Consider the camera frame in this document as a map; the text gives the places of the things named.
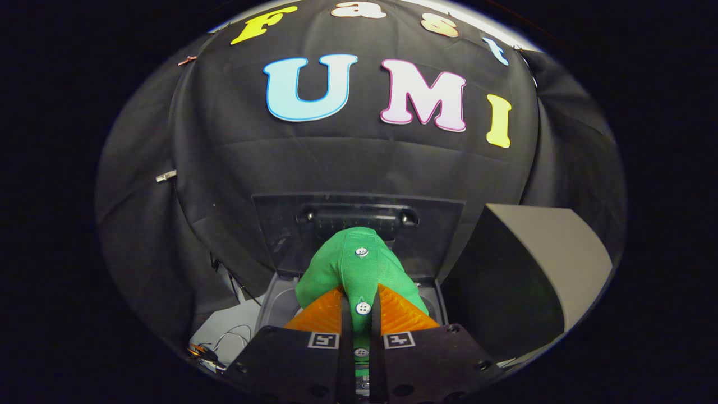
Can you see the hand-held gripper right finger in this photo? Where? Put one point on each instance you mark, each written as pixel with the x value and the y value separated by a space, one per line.
pixel 377 348

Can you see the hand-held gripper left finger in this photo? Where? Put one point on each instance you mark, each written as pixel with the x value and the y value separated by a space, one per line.
pixel 346 348

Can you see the beige cabinet with dark top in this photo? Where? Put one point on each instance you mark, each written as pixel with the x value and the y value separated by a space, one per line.
pixel 538 264

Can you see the green button shirt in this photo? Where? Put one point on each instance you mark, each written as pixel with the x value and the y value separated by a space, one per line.
pixel 353 269

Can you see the small orange device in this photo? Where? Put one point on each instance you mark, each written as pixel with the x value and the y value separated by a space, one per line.
pixel 202 353

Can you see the small silver clip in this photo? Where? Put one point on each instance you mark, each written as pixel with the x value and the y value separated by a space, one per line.
pixel 166 176

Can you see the black backdrop cloth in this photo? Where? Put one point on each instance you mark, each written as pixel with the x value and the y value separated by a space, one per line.
pixel 359 163

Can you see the small red clip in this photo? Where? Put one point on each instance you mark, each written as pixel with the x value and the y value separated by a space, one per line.
pixel 188 60

